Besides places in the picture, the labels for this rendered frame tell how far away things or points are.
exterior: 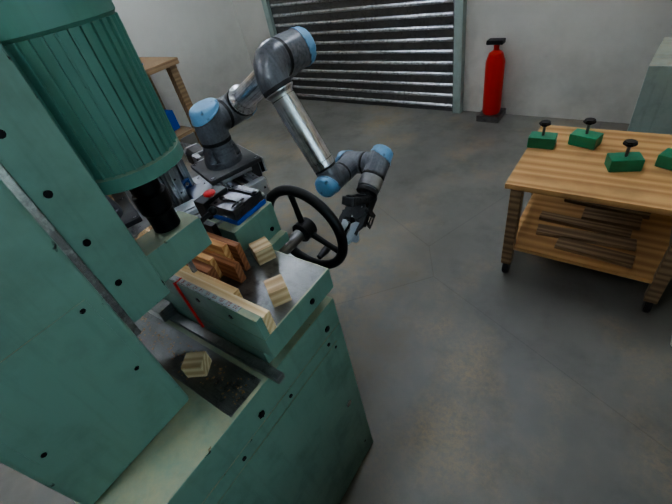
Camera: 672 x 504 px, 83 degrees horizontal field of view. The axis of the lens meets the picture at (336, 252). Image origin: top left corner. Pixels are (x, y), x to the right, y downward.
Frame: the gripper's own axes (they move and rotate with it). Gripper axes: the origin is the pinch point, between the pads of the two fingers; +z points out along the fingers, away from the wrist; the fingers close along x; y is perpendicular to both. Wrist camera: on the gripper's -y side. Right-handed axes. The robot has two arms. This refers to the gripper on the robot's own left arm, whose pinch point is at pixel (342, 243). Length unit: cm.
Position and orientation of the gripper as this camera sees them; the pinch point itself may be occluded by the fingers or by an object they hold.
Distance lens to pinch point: 118.3
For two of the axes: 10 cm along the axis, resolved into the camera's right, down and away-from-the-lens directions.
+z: -3.7, 9.1, -1.8
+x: -8.3, -2.4, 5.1
